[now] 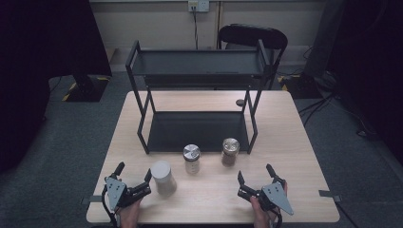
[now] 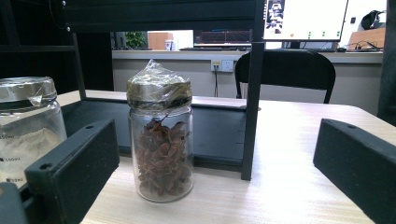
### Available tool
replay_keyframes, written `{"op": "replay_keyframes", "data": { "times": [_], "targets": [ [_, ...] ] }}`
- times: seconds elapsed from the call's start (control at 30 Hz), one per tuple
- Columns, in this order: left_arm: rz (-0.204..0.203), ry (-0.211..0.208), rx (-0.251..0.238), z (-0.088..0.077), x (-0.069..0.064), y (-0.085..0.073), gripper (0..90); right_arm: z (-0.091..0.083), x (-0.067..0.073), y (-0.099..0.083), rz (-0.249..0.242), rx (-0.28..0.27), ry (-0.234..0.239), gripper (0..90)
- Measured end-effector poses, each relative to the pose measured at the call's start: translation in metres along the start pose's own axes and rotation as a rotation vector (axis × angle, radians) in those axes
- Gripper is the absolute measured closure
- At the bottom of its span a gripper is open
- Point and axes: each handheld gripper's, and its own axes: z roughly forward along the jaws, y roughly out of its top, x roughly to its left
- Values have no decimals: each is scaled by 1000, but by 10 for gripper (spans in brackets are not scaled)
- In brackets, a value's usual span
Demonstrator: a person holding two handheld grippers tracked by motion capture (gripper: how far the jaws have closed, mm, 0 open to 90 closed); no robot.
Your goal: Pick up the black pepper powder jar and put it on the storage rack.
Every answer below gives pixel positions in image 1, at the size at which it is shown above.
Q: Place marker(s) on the grey stand column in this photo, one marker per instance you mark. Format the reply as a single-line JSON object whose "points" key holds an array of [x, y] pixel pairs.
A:
{"points": [[323, 38]]}

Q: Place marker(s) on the black stand base, yellow tape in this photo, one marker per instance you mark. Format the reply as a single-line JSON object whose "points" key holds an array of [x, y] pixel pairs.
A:
{"points": [[301, 87], [87, 88]]}

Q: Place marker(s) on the black chair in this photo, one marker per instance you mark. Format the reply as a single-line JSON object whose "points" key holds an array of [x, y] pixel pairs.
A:
{"points": [[253, 35]]}

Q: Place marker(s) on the person's left hand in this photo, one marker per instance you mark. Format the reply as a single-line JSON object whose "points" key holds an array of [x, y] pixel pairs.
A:
{"points": [[130, 216]]}

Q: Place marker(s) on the grey tape strip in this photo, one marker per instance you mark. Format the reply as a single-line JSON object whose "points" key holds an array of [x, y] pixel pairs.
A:
{"points": [[328, 193], [92, 199]]}

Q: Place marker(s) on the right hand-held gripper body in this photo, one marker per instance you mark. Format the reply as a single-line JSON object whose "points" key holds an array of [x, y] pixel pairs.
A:
{"points": [[276, 195]]}

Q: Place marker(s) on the silver-lid jar with pale contents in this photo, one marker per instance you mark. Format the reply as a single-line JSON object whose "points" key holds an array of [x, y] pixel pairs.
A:
{"points": [[191, 158]]}

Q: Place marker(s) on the dark curtain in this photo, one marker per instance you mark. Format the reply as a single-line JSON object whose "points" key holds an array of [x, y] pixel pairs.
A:
{"points": [[374, 63]]}

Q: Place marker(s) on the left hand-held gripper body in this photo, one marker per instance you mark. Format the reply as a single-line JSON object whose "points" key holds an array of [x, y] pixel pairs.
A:
{"points": [[114, 191]]}

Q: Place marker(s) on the silver-lid jar with brown contents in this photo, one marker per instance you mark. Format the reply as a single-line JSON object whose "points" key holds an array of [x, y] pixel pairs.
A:
{"points": [[230, 151]]}

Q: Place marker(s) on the black metal two-tier shelf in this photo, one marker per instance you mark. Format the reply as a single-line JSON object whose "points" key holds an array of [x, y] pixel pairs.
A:
{"points": [[196, 63]]}

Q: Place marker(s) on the small dark round disc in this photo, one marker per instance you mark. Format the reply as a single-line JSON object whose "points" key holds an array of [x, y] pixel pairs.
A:
{"points": [[240, 102]]}

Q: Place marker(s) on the black curtain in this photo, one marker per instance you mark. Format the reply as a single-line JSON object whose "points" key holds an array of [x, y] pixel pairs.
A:
{"points": [[38, 63]]}

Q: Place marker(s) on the white wall socket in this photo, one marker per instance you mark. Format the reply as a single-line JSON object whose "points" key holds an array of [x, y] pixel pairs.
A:
{"points": [[199, 5]]}

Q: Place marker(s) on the person's right hand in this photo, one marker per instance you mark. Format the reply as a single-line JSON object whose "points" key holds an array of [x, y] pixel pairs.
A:
{"points": [[258, 215]]}

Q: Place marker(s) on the white-lid glass jar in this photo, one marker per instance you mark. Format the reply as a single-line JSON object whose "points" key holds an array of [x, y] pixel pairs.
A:
{"points": [[163, 177]]}

